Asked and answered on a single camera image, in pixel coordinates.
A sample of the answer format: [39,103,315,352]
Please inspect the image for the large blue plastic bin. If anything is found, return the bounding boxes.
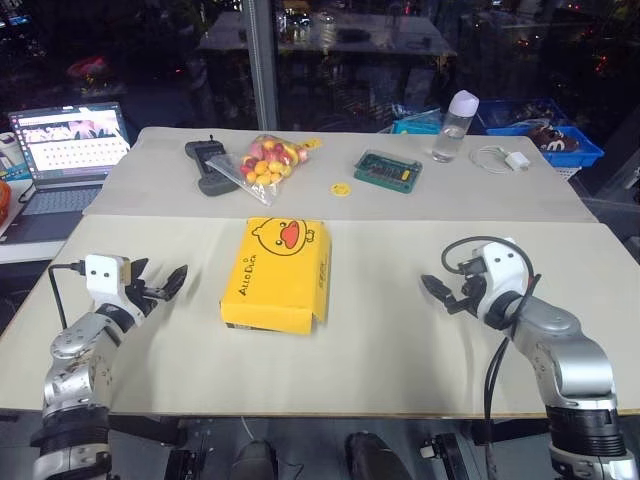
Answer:
[473,97,606,168]

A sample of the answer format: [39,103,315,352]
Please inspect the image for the green screwdriver bit case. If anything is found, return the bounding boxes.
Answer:
[353,148,424,196]

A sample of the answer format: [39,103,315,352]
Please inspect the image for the clear bag of colourful balls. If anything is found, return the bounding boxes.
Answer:
[205,134,324,208]

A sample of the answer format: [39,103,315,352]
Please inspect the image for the open grey laptop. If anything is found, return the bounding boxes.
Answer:
[7,101,133,247]

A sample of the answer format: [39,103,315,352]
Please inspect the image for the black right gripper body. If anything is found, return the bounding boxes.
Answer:
[445,274,490,317]

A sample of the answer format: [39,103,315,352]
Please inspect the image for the small blue plastic bin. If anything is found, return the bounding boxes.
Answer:
[391,106,445,136]

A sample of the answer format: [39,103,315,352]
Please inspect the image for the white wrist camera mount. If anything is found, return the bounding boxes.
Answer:
[83,253,133,306]
[472,242,532,321]

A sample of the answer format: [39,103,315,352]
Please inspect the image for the yellow duck cardboard box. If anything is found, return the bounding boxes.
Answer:
[219,215,333,336]

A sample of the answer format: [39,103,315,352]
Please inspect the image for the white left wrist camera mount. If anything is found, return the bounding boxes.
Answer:
[83,253,133,306]

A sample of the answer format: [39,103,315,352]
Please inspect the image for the black bracket under table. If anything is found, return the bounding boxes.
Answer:
[418,431,462,480]

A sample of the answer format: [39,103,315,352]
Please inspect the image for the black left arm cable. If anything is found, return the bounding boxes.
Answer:
[47,262,85,331]

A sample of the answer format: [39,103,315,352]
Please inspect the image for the black handheld controller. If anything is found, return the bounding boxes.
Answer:
[184,133,237,198]

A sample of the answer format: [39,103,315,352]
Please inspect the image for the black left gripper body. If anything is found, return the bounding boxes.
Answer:
[122,277,166,317]

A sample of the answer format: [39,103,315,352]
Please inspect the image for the white charger with cable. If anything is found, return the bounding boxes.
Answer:
[468,144,533,177]

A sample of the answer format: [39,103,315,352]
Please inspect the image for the grey window frame post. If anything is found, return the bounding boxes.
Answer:
[246,0,280,131]

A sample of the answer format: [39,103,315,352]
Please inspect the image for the brown plush toy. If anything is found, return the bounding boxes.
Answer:
[523,118,582,153]

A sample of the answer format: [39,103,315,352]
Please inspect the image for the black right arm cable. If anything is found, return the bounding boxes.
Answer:
[440,235,543,444]

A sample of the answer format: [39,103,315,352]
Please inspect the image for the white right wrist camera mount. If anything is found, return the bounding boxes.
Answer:
[472,242,532,321]

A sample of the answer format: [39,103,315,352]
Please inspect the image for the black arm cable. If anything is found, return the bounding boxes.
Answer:
[440,235,543,444]
[47,262,85,331]

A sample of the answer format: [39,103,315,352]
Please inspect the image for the clear bottle with lilac cap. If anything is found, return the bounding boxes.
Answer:
[431,89,481,164]

